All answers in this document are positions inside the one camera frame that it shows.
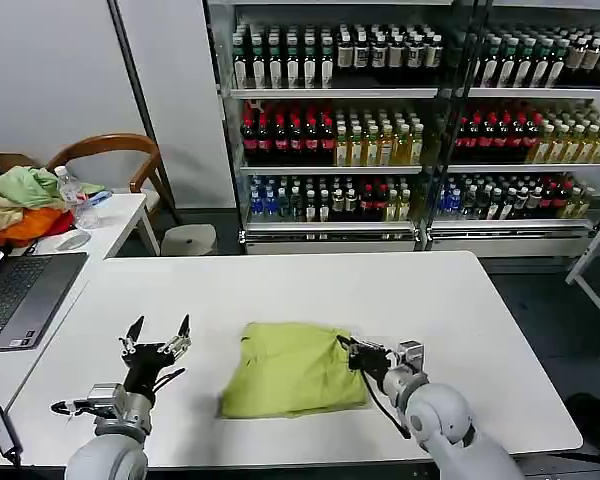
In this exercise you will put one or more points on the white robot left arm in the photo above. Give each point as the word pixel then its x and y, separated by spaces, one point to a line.
pixel 120 415

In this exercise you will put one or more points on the dark slanted pillar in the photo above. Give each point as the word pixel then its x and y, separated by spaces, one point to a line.
pixel 140 105

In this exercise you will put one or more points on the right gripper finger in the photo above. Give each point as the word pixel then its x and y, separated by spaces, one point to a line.
pixel 354 359
pixel 362 345

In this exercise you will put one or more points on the beige crumpled garment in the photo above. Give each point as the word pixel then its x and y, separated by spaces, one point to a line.
pixel 0 207

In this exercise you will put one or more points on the orange crumpled garment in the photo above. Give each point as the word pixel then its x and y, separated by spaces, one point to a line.
pixel 30 227

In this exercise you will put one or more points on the white round stool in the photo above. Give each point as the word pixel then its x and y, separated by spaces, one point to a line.
pixel 189 240

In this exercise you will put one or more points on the clear plastic water bottle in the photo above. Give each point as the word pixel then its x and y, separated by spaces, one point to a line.
pixel 77 200

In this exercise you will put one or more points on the brown wooden chair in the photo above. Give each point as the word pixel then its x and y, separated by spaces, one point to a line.
pixel 105 145

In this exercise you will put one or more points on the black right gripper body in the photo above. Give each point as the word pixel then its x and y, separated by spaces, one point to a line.
pixel 377 362

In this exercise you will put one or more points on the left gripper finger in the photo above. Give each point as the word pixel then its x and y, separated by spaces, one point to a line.
pixel 131 340
pixel 180 345

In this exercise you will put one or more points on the dark grey laptop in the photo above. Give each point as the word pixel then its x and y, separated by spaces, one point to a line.
pixel 25 295

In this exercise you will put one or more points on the wide shelf of bottles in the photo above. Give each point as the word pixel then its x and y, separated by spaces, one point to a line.
pixel 330 125

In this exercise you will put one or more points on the grey metal frame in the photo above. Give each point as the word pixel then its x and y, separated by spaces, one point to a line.
pixel 597 260

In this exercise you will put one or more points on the green crumpled garment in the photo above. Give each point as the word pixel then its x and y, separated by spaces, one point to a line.
pixel 35 187

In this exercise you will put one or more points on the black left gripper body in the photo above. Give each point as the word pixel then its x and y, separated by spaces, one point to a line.
pixel 147 365

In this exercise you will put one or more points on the blue cloth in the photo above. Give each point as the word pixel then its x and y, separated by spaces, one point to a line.
pixel 100 198

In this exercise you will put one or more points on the light green shirt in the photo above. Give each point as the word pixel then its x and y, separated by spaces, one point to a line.
pixel 290 370

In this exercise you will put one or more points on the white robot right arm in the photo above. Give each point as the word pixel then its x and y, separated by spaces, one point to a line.
pixel 440 415

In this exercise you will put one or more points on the grey computer mouse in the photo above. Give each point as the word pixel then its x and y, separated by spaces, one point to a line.
pixel 72 241

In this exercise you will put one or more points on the white side desk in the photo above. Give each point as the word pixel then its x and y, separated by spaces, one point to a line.
pixel 120 215

